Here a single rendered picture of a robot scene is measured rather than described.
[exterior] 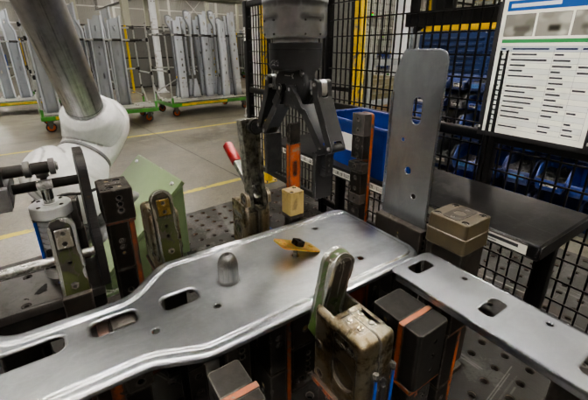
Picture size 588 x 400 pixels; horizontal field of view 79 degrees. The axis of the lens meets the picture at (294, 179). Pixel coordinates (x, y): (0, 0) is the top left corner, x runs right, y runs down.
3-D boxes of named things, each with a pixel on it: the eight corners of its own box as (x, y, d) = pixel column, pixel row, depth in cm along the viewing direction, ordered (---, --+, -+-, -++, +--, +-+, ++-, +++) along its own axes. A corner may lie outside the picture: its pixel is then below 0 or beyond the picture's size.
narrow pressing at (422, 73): (423, 230, 71) (449, 48, 59) (380, 210, 80) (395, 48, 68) (425, 230, 71) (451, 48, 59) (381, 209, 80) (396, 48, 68)
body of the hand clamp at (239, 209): (252, 347, 81) (244, 207, 69) (238, 328, 87) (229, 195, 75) (274, 336, 85) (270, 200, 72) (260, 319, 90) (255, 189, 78)
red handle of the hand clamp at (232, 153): (248, 199, 69) (219, 141, 76) (247, 205, 71) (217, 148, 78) (268, 194, 71) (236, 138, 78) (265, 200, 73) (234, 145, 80)
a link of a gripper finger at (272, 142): (266, 134, 60) (263, 133, 60) (267, 173, 62) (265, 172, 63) (281, 132, 61) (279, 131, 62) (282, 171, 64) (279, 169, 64)
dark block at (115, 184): (137, 382, 73) (99, 192, 58) (130, 359, 78) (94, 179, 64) (163, 370, 75) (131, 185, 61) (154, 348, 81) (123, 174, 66)
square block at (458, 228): (437, 386, 72) (468, 227, 60) (406, 360, 78) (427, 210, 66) (461, 368, 76) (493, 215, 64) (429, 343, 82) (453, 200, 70)
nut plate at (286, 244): (283, 249, 58) (286, 242, 58) (271, 239, 61) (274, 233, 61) (320, 252, 63) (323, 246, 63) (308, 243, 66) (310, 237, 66)
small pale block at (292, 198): (290, 336, 84) (290, 193, 72) (283, 327, 87) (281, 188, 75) (303, 330, 86) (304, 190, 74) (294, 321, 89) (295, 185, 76)
